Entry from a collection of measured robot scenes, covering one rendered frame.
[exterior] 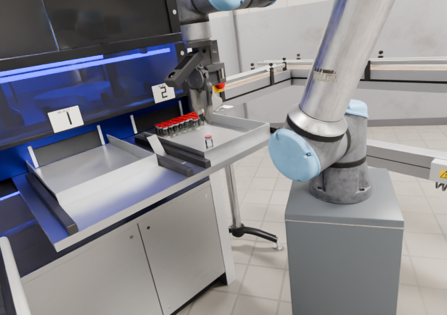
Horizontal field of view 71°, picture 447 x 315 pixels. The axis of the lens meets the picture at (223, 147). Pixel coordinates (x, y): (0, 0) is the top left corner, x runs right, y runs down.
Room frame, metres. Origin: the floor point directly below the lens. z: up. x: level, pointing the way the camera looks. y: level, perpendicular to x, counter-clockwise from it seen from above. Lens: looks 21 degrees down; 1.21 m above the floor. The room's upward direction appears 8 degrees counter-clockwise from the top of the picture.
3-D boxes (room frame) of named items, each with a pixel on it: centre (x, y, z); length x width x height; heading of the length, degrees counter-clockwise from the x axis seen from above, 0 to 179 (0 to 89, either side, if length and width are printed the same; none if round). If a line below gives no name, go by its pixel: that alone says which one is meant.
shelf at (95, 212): (0.90, 0.22, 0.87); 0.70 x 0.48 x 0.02; 129
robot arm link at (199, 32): (0.86, 0.03, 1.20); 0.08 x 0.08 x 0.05
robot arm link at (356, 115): (0.69, -0.27, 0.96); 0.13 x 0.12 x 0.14; 129
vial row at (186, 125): (1.06, 0.12, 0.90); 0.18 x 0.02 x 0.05; 128
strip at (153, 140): (0.84, 0.16, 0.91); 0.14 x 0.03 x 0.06; 39
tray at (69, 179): (0.85, 0.39, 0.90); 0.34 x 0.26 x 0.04; 39
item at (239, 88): (1.60, -0.13, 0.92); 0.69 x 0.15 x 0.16; 129
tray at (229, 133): (0.97, 0.06, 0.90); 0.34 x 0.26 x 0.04; 38
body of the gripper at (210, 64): (0.86, 0.02, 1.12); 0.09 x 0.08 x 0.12; 129
